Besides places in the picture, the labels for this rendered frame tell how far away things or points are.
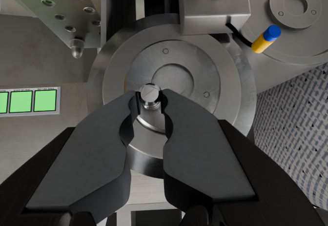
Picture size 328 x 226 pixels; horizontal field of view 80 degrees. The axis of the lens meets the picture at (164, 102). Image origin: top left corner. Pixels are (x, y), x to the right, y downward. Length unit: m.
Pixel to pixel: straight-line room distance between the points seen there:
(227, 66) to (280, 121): 0.20
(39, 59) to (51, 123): 1.84
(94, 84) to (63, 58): 2.14
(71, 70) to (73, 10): 1.81
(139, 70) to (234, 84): 0.08
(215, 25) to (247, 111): 0.08
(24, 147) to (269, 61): 0.55
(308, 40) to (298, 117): 0.13
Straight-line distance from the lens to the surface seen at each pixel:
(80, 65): 2.26
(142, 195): 0.51
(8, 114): 0.62
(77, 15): 0.49
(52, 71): 2.29
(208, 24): 0.17
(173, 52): 0.16
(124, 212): 0.53
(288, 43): 0.22
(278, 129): 0.37
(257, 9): 0.22
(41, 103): 0.58
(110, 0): 0.24
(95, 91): 0.18
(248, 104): 0.18
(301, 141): 0.33
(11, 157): 0.62
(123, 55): 0.17
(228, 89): 0.17
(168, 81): 0.15
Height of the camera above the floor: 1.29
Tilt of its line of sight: 10 degrees down
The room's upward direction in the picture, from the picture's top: 177 degrees clockwise
